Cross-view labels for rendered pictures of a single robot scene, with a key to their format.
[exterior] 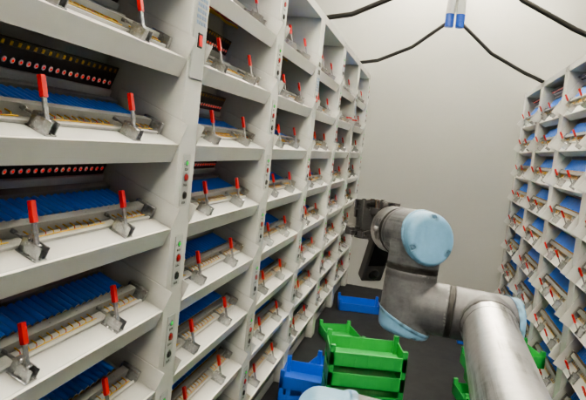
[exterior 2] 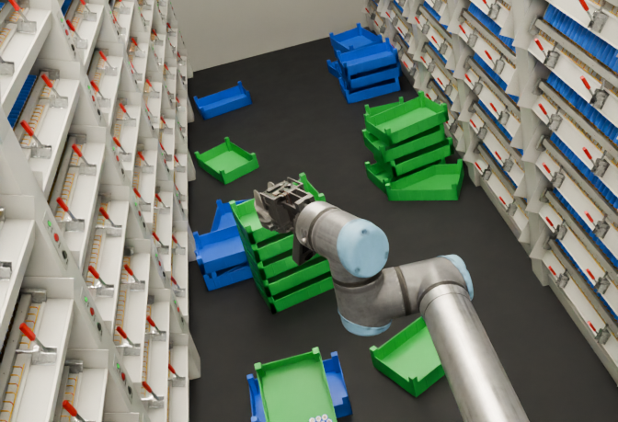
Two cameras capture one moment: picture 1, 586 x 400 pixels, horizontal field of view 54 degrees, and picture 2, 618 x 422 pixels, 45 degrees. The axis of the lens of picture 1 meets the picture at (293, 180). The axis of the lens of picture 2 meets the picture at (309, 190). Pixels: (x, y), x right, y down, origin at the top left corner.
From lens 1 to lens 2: 0.63 m
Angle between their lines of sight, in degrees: 30
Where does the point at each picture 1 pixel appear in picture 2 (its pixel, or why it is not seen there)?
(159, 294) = (95, 357)
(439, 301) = (394, 296)
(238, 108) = not seen: hidden behind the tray
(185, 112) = (19, 181)
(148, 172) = not seen: hidden behind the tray
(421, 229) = (358, 251)
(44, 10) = not seen: outside the picture
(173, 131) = (18, 209)
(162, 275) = (88, 340)
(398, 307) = (360, 316)
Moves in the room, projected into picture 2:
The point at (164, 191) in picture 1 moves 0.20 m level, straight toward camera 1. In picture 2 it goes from (44, 268) to (76, 316)
